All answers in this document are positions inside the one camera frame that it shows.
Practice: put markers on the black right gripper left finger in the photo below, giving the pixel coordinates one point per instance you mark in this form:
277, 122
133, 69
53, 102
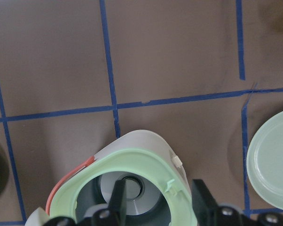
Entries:
108, 214

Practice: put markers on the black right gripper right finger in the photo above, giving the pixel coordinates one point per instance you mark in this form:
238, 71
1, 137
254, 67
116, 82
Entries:
208, 212

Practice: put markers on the white toy rice cooker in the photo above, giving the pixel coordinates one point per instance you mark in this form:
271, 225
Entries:
157, 188

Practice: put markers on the light green plate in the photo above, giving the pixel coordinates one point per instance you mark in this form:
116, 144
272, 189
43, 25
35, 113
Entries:
264, 161

